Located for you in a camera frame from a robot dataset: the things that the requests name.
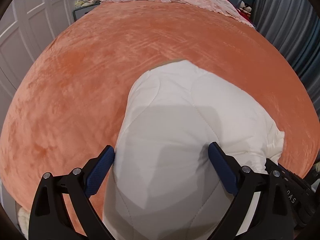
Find orange plush bed blanket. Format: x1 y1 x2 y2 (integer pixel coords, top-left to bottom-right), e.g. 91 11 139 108
0 0 320 237

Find grey blue curtain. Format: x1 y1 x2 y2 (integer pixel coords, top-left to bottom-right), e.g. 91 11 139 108
252 0 319 111

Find red white plush toy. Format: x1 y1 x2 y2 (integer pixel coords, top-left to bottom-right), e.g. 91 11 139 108
227 0 252 21

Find dark bedside table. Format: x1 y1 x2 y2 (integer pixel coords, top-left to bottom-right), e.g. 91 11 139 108
72 3 100 22

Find white wardrobe doors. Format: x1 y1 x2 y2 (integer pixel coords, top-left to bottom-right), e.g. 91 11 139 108
0 0 85 100

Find yellowish cloth on nightstand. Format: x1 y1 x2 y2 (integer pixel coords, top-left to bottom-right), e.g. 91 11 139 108
75 0 100 8

